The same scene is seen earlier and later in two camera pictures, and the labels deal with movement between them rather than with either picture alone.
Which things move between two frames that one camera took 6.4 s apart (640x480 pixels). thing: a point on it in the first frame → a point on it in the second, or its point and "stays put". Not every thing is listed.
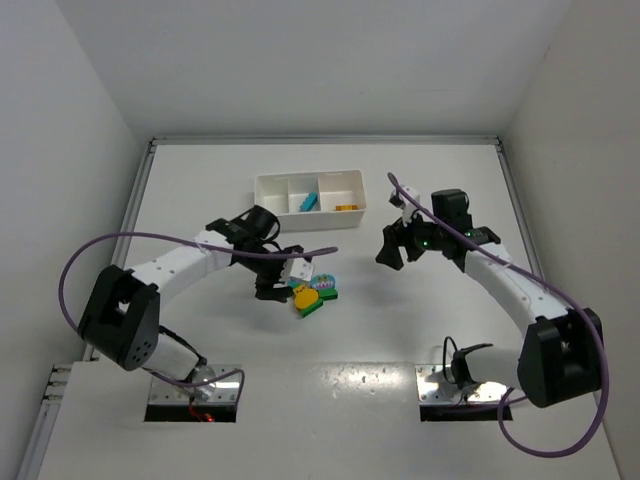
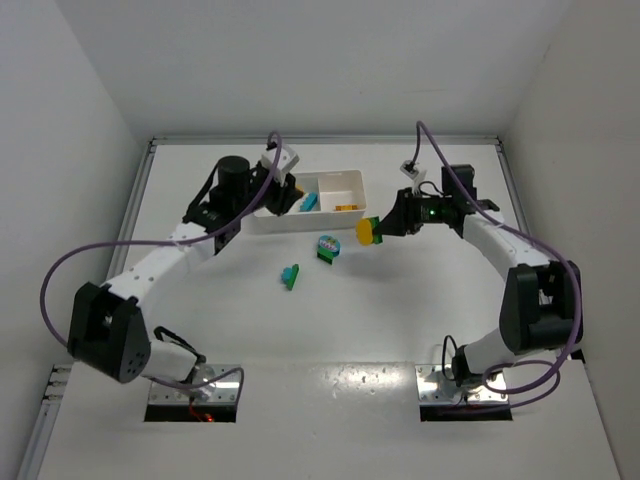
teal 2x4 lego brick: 309,202 stays put
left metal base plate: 224,389 stays put
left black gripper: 270,273 → 276,198
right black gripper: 401,239 → 406,214
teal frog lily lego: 323,281 → 328,247
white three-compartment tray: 311,201 stays put
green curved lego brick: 328,293 → 325,254
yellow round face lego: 304,296 → 364,231
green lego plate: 312,308 → 374,225
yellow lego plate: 347,207 stays put
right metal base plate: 436,384 stays put
